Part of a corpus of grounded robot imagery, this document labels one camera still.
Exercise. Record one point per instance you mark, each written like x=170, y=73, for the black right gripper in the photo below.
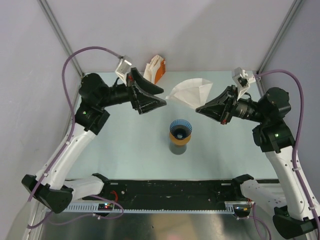
x=219, y=111

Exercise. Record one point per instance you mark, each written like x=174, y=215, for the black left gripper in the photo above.
x=141, y=101

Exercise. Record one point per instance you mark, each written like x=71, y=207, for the white paper coffee filters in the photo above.
x=151, y=68

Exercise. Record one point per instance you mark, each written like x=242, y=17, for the single white paper filter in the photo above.
x=192, y=93

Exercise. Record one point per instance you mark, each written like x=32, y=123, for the blue glass dripper cone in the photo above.
x=180, y=129

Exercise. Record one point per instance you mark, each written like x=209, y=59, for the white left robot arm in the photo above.
x=49, y=186

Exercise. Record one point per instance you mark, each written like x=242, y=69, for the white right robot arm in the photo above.
x=292, y=212

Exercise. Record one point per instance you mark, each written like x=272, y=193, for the orange filter box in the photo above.
x=160, y=71

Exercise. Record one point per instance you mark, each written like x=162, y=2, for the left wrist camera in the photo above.
x=123, y=67

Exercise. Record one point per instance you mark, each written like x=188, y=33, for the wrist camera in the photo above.
x=243, y=81
x=123, y=67

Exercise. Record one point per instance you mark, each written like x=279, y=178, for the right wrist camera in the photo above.
x=243, y=81

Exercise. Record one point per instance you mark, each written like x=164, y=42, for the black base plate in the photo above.
x=172, y=195

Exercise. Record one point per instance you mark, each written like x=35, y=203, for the white cable duct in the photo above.
x=97, y=207

